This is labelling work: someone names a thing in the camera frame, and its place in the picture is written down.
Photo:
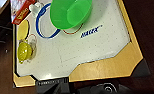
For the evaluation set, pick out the small white object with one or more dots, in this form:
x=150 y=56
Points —
x=34 y=9

